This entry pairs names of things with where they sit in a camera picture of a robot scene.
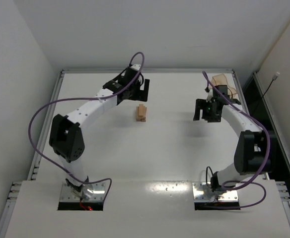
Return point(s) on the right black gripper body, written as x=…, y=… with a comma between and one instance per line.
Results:
x=205, y=109

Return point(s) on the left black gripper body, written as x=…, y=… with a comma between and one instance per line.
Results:
x=137, y=91

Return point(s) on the translucent orange plastic container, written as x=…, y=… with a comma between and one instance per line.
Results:
x=221, y=79

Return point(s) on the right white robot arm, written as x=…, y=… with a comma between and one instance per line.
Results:
x=256, y=147

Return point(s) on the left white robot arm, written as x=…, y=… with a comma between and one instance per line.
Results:
x=66, y=136

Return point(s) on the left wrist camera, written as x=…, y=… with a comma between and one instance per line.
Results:
x=135, y=67

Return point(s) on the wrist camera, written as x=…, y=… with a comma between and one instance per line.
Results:
x=209, y=95
x=135, y=67

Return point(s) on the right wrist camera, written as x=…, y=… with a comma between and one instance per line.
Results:
x=209, y=95

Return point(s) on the black cable white plug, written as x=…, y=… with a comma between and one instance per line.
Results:
x=274, y=78

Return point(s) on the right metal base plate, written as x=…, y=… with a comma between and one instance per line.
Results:
x=202, y=193

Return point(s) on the metal base plate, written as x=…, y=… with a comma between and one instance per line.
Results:
x=202, y=193
x=86, y=193

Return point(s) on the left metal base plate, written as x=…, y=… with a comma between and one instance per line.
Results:
x=86, y=193

